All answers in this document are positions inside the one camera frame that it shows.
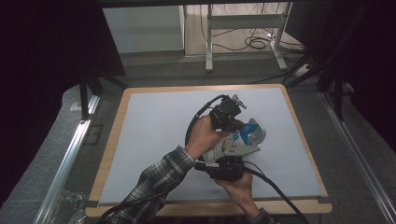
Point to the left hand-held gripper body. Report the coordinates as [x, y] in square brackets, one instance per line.
[225, 112]

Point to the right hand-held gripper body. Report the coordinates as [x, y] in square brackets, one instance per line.
[227, 169]

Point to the white salt bag blue print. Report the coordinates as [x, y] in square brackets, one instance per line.
[246, 132]

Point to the person's right hand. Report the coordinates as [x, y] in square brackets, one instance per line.
[243, 193]

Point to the person's left hand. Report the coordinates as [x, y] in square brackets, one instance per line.
[202, 137]

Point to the white power strip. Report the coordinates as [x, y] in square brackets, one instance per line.
[301, 71]

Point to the black stand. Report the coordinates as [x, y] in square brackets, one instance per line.
[337, 90]
[85, 90]

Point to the white cabinet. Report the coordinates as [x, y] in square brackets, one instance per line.
[143, 29]

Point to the black floor socket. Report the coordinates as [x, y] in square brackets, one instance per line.
[93, 134]

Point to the clear plastic bag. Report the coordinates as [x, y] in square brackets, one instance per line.
[71, 207]

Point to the white desk frame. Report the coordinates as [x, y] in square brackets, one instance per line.
[246, 21]

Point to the metal floor rail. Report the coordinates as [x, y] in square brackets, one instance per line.
[358, 155]
[67, 165]

